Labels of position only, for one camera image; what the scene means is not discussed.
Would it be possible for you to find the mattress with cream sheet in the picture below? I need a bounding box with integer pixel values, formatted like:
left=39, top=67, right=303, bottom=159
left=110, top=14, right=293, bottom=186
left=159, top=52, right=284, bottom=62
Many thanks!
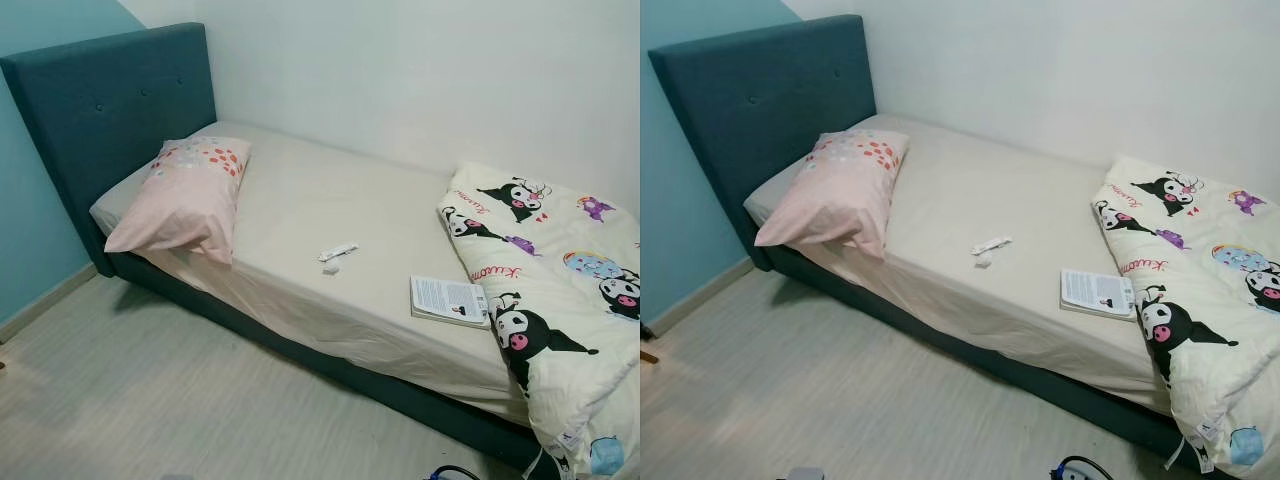
left=743, top=113, right=1176, bottom=416
left=90, top=122, right=531, bottom=426

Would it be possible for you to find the cream cartoon print quilt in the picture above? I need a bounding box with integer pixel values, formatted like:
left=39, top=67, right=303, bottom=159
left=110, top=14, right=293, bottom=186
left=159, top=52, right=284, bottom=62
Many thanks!
left=1092, top=155, right=1280, bottom=479
left=437, top=162, right=641, bottom=480

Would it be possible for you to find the pink pillow with dots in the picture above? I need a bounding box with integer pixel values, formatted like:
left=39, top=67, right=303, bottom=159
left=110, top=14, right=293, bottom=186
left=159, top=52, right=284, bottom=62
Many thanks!
left=104, top=137, right=252, bottom=267
left=754, top=129, right=911, bottom=263

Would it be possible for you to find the white printed book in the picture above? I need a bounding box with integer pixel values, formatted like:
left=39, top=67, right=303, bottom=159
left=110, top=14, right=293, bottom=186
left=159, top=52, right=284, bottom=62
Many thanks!
left=1060, top=268, right=1138, bottom=323
left=409, top=276, right=492, bottom=331

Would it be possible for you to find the teal bed base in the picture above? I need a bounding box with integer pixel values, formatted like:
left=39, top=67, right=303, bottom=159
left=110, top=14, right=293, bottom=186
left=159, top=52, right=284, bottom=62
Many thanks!
left=760, top=245, right=1201, bottom=471
left=105, top=250, right=546, bottom=476

